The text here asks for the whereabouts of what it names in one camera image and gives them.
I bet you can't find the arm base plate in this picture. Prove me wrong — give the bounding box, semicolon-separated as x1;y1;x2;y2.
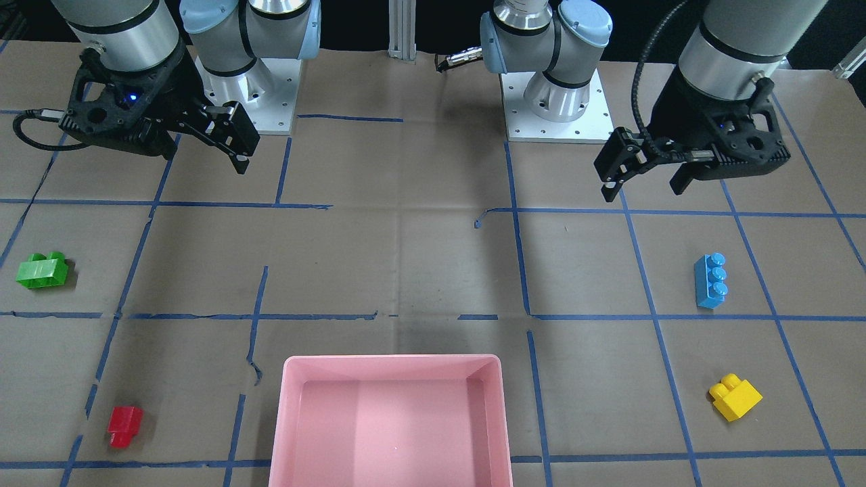
500;70;614;144
195;58;305;135

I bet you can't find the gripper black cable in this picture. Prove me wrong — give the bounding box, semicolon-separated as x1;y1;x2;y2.
12;108;72;152
632;0;710;146

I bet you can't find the red toy block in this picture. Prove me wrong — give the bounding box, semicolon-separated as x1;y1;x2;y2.
106;406;143;449

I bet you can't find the blue toy block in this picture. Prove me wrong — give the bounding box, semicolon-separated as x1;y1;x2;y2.
693;252;728;309

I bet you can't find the pink plastic box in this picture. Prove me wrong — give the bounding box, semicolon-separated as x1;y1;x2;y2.
269;354;514;486

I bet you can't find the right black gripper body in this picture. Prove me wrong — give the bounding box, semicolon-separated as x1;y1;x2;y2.
59;41;225;158

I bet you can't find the yellow toy block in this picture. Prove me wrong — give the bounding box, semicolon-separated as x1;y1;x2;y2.
708;373;763;422

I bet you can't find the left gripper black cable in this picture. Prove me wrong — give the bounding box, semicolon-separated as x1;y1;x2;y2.
632;0;710;146

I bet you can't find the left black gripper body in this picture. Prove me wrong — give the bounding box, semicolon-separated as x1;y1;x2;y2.
649;68;791;195

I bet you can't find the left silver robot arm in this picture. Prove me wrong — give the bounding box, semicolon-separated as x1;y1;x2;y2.
435;1;825;202

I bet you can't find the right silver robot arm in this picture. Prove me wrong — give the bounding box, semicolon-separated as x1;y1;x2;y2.
53;1;321;175

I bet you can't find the aluminium frame post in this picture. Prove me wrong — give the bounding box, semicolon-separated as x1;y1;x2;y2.
388;0;417;64

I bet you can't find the green toy block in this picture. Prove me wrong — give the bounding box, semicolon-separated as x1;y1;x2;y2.
16;252;69;289

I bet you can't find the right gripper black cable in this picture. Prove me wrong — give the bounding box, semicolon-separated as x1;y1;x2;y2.
12;108;72;152

